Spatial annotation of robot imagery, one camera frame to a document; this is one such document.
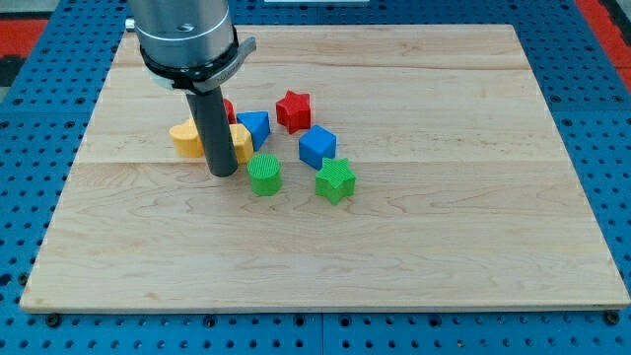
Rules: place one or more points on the red block behind rod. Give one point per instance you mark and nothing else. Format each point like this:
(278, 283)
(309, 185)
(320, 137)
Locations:
(230, 111)

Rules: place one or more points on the red star block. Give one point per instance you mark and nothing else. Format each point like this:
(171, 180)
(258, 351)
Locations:
(294, 111)

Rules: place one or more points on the green cylinder block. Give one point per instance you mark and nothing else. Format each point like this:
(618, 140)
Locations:
(264, 172)

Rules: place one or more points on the yellow heart block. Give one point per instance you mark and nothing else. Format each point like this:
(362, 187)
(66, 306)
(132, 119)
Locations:
(186, 139)

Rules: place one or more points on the green star block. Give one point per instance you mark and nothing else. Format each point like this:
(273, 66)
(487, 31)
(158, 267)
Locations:
(335, 180)

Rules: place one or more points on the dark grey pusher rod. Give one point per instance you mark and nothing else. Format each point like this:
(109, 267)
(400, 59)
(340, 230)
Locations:
(209, 114)

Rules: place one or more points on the wooden board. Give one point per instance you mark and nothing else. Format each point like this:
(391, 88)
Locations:
(465, 200)

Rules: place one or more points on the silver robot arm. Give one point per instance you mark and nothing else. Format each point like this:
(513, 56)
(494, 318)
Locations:
(183, 33)

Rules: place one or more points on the blue triangle block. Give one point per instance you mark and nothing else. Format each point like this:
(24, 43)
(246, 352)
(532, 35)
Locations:
(257, 123)

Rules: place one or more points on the blue cube block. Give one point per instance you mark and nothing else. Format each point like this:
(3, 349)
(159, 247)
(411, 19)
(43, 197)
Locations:
(315, 145)

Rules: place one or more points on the yellow block right of rod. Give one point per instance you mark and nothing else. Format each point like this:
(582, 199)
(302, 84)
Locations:
(242, 142)

